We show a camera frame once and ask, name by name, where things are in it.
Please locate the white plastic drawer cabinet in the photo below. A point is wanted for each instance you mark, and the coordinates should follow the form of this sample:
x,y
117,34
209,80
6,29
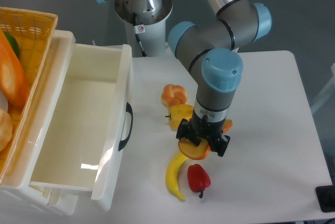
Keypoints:
x,y
16,190

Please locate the braided bread roll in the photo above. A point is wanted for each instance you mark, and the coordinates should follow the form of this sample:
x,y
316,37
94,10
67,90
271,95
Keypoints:
x,y
174,95

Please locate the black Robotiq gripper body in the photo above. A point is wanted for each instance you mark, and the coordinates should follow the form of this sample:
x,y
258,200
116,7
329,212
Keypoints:
x,y
206,125

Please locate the black device at edge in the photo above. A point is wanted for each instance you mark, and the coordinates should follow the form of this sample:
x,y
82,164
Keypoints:
x,y
325,196

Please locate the round bread bun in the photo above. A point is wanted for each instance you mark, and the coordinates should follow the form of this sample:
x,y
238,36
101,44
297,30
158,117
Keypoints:
x,y
6,132

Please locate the yellow plastic banana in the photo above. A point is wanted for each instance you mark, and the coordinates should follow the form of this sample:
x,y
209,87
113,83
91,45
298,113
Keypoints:
x,y
171,175

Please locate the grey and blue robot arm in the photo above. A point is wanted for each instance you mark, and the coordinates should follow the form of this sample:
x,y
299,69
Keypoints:
x,y
209,55

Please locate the open upper white drawer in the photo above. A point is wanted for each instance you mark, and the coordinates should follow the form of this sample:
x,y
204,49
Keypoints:
x,y
80,153

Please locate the orange baguette loaf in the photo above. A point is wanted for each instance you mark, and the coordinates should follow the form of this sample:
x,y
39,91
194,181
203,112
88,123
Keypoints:
x,y
14,83

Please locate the red bell pepper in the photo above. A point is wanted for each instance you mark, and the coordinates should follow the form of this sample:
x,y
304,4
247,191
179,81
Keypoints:
x,y
198,179

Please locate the yellow woven basket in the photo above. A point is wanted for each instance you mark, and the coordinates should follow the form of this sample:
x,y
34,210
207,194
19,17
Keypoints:
x,y
33,31

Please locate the orange-crusted bread slice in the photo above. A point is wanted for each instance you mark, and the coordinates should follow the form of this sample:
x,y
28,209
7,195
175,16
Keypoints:
x,y
192,151

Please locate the black drawer handle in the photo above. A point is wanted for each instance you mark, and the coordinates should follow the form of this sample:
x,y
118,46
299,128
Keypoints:
x,y
127,128

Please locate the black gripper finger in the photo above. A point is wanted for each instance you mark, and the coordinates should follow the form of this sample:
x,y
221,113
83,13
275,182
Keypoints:
x,y
184,130
219,144

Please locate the green vegetable in basket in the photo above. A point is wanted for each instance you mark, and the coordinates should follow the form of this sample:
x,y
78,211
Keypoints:
x,y
13,43

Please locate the yellow bell pepper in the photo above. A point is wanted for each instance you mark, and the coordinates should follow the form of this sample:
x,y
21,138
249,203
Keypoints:
x,y
177,113

